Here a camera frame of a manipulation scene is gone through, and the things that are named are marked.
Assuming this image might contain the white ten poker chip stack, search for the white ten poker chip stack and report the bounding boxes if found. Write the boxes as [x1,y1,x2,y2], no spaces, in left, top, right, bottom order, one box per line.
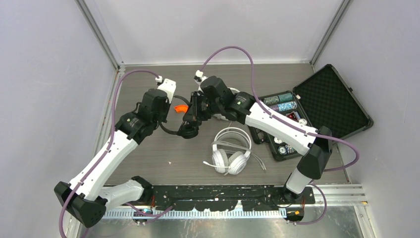
[298,118,308,125]

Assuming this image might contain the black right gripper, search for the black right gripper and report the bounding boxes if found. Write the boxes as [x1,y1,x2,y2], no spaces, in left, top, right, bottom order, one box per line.
[183,91,222,121]

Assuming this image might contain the large white grey headphones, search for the large white grey headphones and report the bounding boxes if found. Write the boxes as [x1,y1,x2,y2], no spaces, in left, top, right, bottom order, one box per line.
[212,87,240,121]

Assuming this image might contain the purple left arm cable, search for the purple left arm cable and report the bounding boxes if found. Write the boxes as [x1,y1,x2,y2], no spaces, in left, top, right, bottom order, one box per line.
[58,69,174,238]

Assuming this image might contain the blue poker chip row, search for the blue poker chip row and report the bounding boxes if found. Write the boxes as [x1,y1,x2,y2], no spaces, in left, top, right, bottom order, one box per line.
[262,93,298,112]

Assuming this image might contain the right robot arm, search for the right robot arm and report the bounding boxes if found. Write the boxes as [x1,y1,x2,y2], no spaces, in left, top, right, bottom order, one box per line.
[183,71,332,204]

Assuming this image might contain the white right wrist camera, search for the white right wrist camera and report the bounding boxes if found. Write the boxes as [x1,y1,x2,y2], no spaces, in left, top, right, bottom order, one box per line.
[194,70,208,86]

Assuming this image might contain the black poker chip case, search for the black poker chip case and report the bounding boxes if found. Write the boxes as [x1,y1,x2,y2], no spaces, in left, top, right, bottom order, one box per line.
[249,64,374,162]

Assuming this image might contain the orange curved plastic piece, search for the orange curved plastic piece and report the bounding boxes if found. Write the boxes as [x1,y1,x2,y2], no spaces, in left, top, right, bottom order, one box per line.
[174,105,189,113]

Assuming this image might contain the red black triangular button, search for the red black triangular button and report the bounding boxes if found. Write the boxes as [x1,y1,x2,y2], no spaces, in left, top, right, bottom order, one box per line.
[286,112,301,121]

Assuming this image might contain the small white headphones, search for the small white headphones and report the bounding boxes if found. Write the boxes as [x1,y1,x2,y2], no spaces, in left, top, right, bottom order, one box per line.
[203,126,252,175]

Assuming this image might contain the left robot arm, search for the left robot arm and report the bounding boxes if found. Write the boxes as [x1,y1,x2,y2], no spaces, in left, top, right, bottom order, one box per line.
[54,89,174,228]

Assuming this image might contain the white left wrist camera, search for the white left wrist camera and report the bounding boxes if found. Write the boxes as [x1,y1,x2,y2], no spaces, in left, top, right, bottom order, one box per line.
[155,75,177,104]

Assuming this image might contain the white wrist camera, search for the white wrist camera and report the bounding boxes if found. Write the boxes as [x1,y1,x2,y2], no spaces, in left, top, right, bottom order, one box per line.
[155,75,177,104]
[194,70,208,86]

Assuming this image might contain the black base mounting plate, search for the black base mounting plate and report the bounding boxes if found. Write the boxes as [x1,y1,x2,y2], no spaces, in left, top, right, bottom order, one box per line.
[121,184,315,213]

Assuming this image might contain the white five poker chip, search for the white five poker chip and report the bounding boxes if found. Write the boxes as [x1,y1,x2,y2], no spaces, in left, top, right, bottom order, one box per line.
[273,137,283,144]

